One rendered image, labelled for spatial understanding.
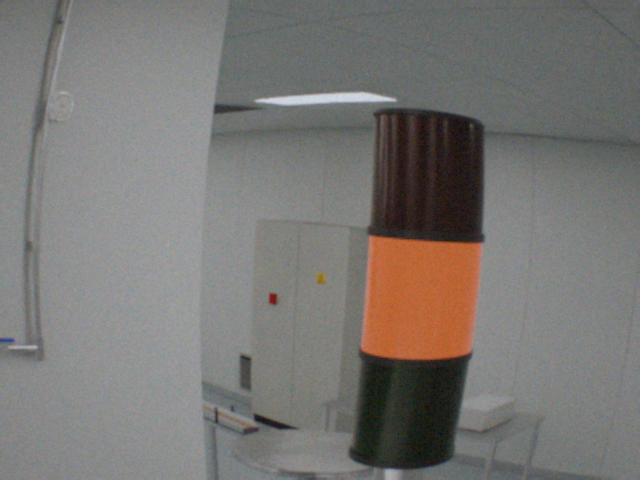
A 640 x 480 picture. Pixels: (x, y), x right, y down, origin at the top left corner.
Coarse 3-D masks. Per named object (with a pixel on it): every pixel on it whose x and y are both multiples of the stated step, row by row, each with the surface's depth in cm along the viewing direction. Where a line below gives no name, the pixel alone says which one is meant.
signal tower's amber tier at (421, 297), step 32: (384, 256) 33; (416, 256) 32; (448, 256) 32; (480, 256) 34; (384, 288) 33; (416, 288) 32; (448, 288) 32; (384, 320) 33; (416, 320) 32; (448, 320) 32; (384, 352) 33; (416, 352) 32; (448, 352) 32
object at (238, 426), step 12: (204, 408) 500; (216, 408) 481; (204, 420) 493; (216, 420) 481; (228, 420) 476; (240, 420) 469; (252, 420) 471; (228, 432) 475; (240, 432) 466; (252, 432) 469
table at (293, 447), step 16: (256, 432) 456; (272, 432) 460; (288, 432) 463; (304, 432) 466; (320, 432) 468; (336, 432) 469; (240, 448) 417; (256, 448) 421; (272, 448) 424; (288, 448) 427; (304, 448) 430; (320, 448) 431; (336, 448) 433; (256, 464) 395; (272, 464) 393; (288, 464) 395; (304, 464) 397; (320, 464) 399; (336, 464) 400; (352, 464) 401
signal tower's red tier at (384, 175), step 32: (384, 128) 33; (416, 128) 32; (448, 128) 32; (480, 128) 33; (384, 160) 33; (416, 160) 32; (448, 160) 32; (480, 160) 33; (384, 192) 33; (416, 192) 32; (448, 192) 32; (480, 192) 33; (384, 224) 33; (416, 224) 32; (448, 224) 32; (480, 224) 33
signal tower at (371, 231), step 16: (384, 112) 33; (400, 112) 32; (416, 112) 32; (432, 112) 32; (416, 240) 32; (432, 240) 32; (448, 240) 32; (464, 240) 32; (480, 240) 33; (368, 464) 33; (384, 464) 33; (400, 464) 32; (416, 464) 32; (432, 464) 33
